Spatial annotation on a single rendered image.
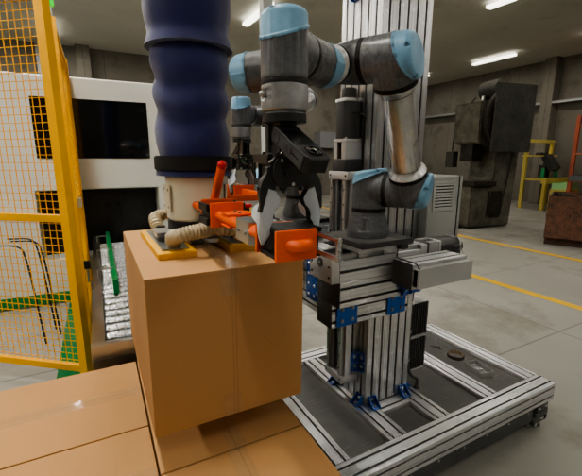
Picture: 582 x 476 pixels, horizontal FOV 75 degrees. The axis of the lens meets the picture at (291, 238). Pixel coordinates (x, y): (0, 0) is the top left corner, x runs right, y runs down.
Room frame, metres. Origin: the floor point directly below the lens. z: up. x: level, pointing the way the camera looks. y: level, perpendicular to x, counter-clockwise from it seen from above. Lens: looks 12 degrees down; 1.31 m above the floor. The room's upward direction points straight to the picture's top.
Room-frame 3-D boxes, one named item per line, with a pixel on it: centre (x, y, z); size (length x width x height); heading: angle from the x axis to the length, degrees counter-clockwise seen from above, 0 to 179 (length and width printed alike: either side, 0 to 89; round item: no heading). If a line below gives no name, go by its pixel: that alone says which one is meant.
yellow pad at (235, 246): (1.19, 0.21, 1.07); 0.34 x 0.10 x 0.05; 28
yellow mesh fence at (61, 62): (2.86, 1.63, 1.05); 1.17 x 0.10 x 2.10; 27
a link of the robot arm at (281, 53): (0.64, 0.01, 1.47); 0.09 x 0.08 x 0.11; 147
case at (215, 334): (1.14, 0.28, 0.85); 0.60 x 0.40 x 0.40; 27
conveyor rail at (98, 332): (2.37, 1.27, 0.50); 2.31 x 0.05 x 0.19; 27
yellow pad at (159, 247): (1.10, 0.37, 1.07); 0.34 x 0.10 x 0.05; 28
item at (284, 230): (0.62, 0.01, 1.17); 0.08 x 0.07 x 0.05; 28
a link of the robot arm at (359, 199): (1.30, -0.28, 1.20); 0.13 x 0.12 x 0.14; 57
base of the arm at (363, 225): (1.31, -0.27, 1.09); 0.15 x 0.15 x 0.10
